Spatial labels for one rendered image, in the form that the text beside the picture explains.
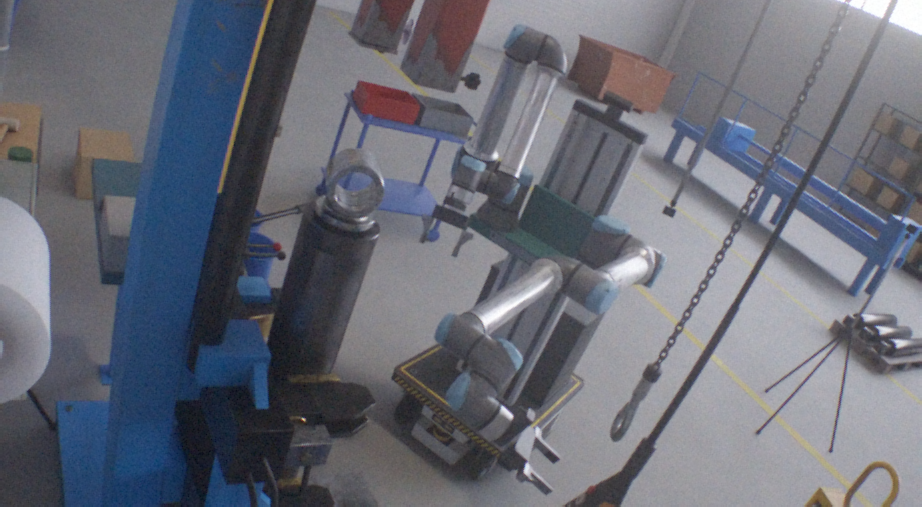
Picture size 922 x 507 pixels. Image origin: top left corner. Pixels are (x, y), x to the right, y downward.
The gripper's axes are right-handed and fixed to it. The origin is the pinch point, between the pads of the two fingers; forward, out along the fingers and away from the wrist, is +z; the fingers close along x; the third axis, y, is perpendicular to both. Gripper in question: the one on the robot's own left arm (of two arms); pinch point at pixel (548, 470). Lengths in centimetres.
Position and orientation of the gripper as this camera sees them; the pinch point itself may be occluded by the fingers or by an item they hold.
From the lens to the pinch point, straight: 186.1
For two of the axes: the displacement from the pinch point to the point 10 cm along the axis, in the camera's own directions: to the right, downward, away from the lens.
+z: 7.2, 7.0, 0.3
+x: -2.5, 3.0, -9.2
